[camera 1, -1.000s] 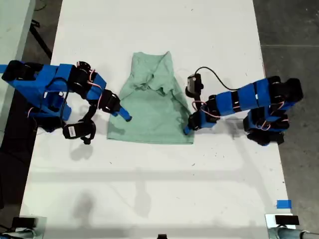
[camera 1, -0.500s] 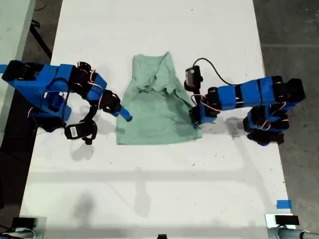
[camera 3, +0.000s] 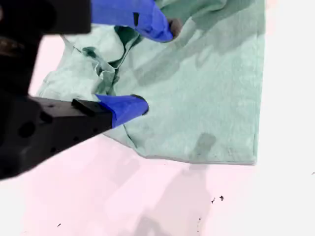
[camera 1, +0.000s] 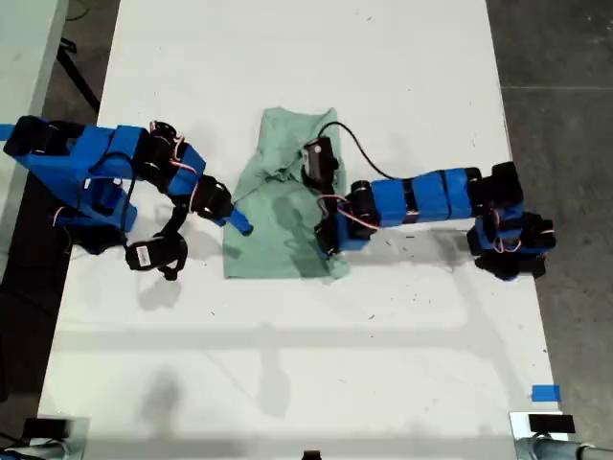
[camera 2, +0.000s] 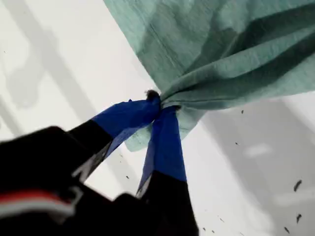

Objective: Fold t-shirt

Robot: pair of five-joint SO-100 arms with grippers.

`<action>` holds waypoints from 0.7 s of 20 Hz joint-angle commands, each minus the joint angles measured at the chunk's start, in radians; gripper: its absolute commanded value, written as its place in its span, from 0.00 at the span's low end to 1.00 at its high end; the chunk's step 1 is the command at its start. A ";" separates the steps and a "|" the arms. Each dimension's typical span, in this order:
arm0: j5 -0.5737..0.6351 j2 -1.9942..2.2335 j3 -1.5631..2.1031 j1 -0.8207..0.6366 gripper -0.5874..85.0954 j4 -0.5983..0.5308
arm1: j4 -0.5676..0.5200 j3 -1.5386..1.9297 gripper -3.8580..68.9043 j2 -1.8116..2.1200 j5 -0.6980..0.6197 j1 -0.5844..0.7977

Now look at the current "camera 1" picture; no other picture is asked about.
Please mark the black stand leg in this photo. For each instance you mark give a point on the black stand leg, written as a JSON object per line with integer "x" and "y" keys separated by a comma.
{"x": 79, "y": 76}

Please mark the pale green t-shirt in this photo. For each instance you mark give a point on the pale green t-shirt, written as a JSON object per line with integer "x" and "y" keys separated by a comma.
{"x": 278, "y": 230}

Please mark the small black object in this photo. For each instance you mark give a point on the small black object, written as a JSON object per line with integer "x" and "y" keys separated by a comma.
{"x": 311, "y": 455}

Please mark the silver metal plate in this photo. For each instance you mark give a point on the silver metal plate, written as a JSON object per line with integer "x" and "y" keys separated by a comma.
{"x": 80, "y": 436}
{"x": 518, "y": 424}

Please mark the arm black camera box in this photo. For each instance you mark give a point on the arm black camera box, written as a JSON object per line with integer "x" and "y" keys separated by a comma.
{"x": 151, "y": 254}
{"x": 320, "y": 160}

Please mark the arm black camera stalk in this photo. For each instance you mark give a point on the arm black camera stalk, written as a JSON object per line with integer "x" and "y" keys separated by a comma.
{"x": 176, "y": 218}

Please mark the pale side table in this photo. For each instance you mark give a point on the pale side table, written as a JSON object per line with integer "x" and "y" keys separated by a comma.
{"x": 24, "y": 57}

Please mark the black box on metal plate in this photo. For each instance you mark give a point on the black box on metal plate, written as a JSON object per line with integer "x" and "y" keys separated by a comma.
{"x": 551, "y": 424}
{"x": 45, "y": 427}

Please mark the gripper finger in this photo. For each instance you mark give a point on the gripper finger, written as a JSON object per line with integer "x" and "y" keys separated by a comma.
{"x": 240, "y": 223}
{"x": 221, "y": 222}

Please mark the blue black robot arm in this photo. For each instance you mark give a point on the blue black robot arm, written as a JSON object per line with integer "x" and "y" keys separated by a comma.
{"x": 421, "y": 196}
{"x": 96, "y": 153}

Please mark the short blue tape strip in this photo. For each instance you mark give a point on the short blue tape strip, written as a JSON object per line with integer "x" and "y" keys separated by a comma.
{"x": 546, "y": 393}

